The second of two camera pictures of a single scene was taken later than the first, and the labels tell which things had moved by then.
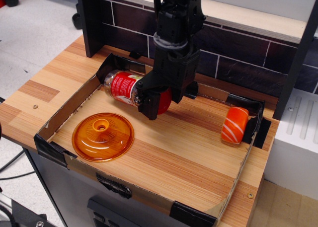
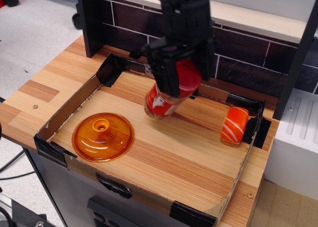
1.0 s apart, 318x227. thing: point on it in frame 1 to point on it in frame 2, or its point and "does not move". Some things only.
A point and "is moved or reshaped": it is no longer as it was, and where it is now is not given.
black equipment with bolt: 23,217 does not move
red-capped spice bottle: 121,86 is moved or reshaped
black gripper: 176,68 to 187,21
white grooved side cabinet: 293,162 does not move
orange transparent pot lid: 102,137 does not move
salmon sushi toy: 234,124 does not move
